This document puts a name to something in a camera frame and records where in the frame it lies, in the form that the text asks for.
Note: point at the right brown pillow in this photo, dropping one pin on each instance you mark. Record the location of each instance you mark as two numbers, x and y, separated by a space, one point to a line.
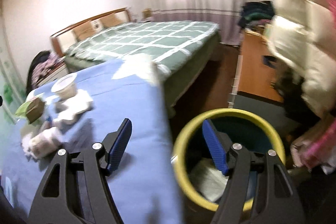
110 20

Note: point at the cream puffer jacket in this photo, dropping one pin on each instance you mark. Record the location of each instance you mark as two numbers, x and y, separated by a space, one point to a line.
302 35

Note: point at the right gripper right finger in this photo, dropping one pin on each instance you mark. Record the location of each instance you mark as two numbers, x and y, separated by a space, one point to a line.
276 199

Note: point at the pink garment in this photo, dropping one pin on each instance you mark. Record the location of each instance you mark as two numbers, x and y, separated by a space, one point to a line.
317 145

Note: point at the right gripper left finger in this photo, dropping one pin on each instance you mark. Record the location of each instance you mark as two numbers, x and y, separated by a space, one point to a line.
57 199

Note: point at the dark clothes pile on desk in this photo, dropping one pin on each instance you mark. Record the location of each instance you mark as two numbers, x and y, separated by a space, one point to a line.
252 11

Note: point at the brown plastic food box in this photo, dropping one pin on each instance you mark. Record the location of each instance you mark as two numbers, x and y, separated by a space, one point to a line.
34 109

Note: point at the white bedside cabinet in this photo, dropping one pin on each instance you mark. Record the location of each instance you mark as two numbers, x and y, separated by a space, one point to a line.
58 72

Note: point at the left brown pillow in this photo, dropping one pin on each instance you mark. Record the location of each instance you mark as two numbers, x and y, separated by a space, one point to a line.
83 31

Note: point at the wooden bed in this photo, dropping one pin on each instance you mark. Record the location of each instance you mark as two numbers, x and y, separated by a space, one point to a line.
174 85

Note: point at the pile of clothes on cabinet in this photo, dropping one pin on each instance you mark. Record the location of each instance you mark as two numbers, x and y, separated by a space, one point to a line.
41 65

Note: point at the green plastic bag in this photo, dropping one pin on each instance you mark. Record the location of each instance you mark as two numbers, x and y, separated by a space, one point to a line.
21 111

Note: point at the green white cardboard box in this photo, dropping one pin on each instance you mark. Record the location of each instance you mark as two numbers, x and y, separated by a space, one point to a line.
208 181

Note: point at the wooden desk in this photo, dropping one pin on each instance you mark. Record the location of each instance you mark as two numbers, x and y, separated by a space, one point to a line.
253 79

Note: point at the blue patterned tablecloth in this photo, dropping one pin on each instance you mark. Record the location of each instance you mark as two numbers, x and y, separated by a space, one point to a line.
143 187

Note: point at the brown pillow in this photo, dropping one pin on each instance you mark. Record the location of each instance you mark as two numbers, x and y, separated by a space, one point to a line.
110 20
83 31

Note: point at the green checked duvet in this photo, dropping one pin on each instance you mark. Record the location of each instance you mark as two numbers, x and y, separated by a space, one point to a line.
169 44

